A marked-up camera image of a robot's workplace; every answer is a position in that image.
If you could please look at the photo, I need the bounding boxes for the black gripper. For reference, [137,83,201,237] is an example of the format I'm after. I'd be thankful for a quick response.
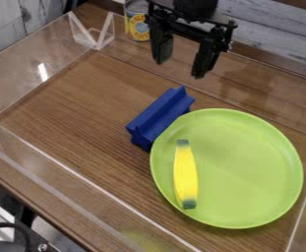
[147,0,238,79]

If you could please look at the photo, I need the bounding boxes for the yellow toy banana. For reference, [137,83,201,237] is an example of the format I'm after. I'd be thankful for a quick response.
[174,139,198,210]

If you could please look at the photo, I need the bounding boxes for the green plastic plate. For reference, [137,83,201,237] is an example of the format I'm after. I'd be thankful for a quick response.
[150,108,304,229]

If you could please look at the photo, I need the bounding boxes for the yellow labelled tin can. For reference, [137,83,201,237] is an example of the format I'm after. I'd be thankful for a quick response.
[123,0,150,42]

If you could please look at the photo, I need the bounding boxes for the blue plastic block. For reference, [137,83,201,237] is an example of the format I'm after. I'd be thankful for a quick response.
[126,86,194,152]

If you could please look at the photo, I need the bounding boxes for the black cable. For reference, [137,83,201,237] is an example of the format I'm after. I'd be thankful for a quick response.
[0,221,34,252]

